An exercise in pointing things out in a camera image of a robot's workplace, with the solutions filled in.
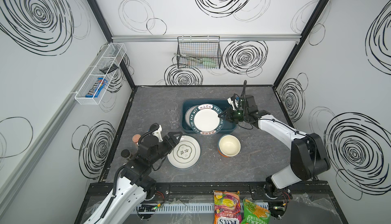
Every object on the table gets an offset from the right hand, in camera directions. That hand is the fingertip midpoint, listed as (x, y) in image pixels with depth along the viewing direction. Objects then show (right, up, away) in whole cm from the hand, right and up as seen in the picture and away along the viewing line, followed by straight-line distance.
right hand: (217, 116), depth 84 cm
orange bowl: (+3, -20, -6) cm, 21 cm away
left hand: (-18, -9, -11) cm, 23 cm away
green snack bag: (+15, -40, -18) cm, 46 cm away
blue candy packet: (-59, +13, -14) cm, 62 cm away
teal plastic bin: (+8, -8, +7) cm, 13 cm away
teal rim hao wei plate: (-7, -2, +1) cm, 7 cm away
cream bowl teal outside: (+7, -16, 0) cm, 18 cm away
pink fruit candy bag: (+2, -39, -16) cm, 43 cm away
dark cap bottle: (-48, -19, -6) cm, 52 cm away
